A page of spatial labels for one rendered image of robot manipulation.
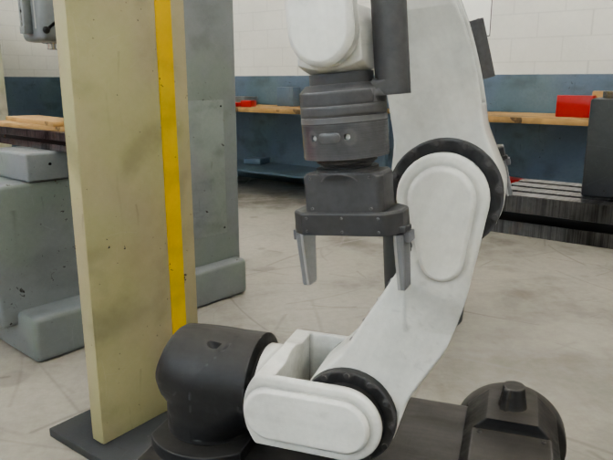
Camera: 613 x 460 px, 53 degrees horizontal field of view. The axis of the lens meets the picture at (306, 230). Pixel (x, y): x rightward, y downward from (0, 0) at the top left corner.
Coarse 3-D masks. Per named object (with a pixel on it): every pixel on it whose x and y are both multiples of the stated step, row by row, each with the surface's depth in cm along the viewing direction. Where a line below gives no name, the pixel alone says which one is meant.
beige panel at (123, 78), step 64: (64, 0) 162; (128, 0) 178; (64, 64) 168; (128, 64) 181; (128, 128) 184; (128, 192) 187; (128, 256) 191; (192, 256) 213; (128, 320) 194; (192, 320) 217; (128, 384) 198; (128, 448) 192
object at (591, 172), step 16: (608, 96) 117; (592, 112) 117; (608, 112) 115; (592, 128) 117; (608, 128) 116; (592, 144) 118; (608, 144) 116; (592, 160) 118; (608, 160) 117; (592, 176) 119; (608, 176) 117; (592, 192) 119; (608, 192) 118
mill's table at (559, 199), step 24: (528, 192) 125; (552, 192) 125; (576, 192) 126; (504, 216) 123; (528, 216) 120; (552, 216) 118; (576, 216) 115; (600, 216) 112; (576, 240) 116; (600, 240) 113
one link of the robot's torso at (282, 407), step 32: (288, 352) 94; (320, 352) 103; (256, 384) 88; (288, 384) 87; (320, 384) 86; (256, 416) 89; (288, 416) 87; (320, 416) 85; (352, 416) 84; (288, 448) 89; (320, 448) 86; (352, 448) 85
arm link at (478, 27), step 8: (472, 24) 98; (480, 24) 98; (480, 32) 98; (480, 40) 98; (480, 48) 98; (488, 48) 99; (480, 56) 98; (488, 56) 99; (480, 64) 99; (488, 64) 99; (488, 72) 99
